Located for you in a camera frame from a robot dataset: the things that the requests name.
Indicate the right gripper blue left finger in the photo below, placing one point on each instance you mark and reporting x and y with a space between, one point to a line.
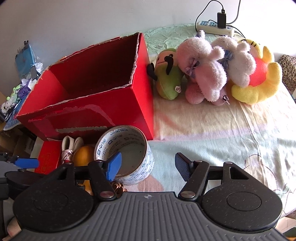
102 173

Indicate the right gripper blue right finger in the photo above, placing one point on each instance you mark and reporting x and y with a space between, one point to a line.
194 173

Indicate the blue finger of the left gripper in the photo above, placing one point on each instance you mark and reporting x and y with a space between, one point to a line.
27 163

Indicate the brown pine cone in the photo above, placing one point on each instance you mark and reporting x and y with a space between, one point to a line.
118 188

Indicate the white packing tape roll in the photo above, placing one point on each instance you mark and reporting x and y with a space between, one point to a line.
137 160

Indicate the small red gift box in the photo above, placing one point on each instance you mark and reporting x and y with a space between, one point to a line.
49 157

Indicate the orange wooden gourd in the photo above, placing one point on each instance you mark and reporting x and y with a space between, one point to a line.
82 157

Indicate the person left hand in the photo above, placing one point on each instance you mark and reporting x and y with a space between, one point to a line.
13 228

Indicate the blue patterned cloth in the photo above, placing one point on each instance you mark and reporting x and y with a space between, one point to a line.
12 121

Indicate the green frog toy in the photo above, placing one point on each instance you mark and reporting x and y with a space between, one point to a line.
14 93

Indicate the purple tissue pack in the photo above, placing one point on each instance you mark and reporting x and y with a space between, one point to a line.
24 91

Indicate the pastel bed sheet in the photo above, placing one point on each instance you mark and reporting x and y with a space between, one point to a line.
258 138

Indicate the large red cardboard box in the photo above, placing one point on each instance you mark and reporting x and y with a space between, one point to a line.
99 87

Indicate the green mustache plush toy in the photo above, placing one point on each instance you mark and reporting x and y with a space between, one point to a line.
166 74

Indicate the blue gift bag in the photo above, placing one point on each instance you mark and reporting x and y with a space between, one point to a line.
24 59

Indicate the pink bunny plush toy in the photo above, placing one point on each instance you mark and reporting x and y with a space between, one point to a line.
199 61

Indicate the yellow tiger moon plush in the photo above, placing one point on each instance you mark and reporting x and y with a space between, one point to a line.
264 82

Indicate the white bunny plush toy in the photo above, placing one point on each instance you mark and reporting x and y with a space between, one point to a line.
237 62

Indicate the white power strip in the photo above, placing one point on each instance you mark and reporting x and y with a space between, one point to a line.
210 27

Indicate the black charger adapter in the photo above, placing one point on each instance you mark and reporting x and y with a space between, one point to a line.
221 19

